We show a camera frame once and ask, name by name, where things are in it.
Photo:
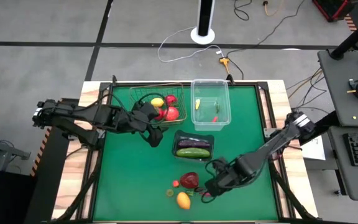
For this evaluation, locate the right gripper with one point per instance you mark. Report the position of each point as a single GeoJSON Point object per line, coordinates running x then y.
{"type": "Point", "coordinates": [225, 177]}

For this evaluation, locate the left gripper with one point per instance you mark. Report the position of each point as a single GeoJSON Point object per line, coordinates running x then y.
{"type": "Point", "coordinates": [145, 118]}

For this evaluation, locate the large dark red tomato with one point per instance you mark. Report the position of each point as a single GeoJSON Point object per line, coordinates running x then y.
{"type": "Point", "coordinates": [189, 180]}

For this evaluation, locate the orange yellow mango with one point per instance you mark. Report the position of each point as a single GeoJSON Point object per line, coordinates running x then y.
{"type": "Point", "coordinates": [183, 201]}

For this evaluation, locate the red round fruit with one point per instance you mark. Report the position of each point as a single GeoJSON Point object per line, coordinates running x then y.
{"type": "Point", "coordinates": [161, 114]}
{"type": "Point", "coordinates": [171, 100]}

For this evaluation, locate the large shiny red apple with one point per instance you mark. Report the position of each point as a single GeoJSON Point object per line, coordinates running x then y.
{"type": "Point", "coordinates": [172, 114]}

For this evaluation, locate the small red tomato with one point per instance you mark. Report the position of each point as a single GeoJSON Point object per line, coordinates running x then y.
{"type": "Point", "coordinates": [175, 183]}

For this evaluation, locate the yellow lemon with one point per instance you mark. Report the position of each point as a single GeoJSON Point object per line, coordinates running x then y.
{"type": "Point", "coordinates": [157, 102]}

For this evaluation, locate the purple eggplant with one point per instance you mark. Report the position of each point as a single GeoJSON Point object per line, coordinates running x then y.
{"type": "Point", "coordinates": [194, 143]}

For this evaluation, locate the green cucumber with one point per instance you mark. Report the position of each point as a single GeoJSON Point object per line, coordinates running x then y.
{"type": "Point", "coordinates": [193, 152]}

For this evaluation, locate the small yellow corn cob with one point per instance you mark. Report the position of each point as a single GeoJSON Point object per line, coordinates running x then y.
{"type": "Point", "coordinates": [197, 104]}

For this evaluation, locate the red chili pepper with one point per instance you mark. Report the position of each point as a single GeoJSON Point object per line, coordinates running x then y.
{"type": "Point", "coordinates": [215, 119]}

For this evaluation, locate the small green pepper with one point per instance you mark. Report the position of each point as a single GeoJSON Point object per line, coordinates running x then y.
{"type": "Point", "coordinates": [217, 108]}

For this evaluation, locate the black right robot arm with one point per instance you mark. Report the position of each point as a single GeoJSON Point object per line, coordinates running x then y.
{"type": "Point", "coordinates": [269, 146]}

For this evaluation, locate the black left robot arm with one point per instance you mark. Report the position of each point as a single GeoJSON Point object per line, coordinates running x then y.
{"type": "Point", "coordinates": [104, 116]}

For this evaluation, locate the small pink red vegetable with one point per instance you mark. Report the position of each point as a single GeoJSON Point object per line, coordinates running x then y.
{"type": "Point", "coordinates": [207, 194]}

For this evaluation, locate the small green vegetable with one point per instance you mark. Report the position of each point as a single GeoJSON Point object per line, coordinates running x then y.
{"type": "Point", "coordinates": [190, 193]}

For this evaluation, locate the small yellow green round fruit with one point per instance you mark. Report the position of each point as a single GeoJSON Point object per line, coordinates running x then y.
{"type": "Point", "coordinates": [169, 193]}

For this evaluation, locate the dark plastic tray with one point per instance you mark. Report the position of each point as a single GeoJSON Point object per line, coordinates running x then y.
{"type": "Point", "coordinates": [208, 138]}

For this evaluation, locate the green table mat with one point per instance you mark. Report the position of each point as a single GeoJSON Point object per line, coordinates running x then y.
{"type": "Point", "coordinates": [129, 186]}

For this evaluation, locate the clear plastic container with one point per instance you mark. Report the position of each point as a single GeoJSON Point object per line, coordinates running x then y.
{"type": "Point", "coordinates": [210, 93]}

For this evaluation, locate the yellow power plug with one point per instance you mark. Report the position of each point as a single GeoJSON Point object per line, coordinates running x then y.
{"type": "Point", "coordinates": [224, 61]}

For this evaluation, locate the white paper sheet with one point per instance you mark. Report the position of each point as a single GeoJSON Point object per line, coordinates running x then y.
{"type": "Point", "coordinates": [314, 149]}

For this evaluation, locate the grey workstation desk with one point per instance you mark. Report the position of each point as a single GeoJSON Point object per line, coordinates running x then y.
{"type": "Point", "coordinates": [337, 93]}

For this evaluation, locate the black aluminium table frame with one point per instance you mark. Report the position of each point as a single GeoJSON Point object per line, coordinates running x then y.
{"type": "Point", "coordinates": [247, 83]}

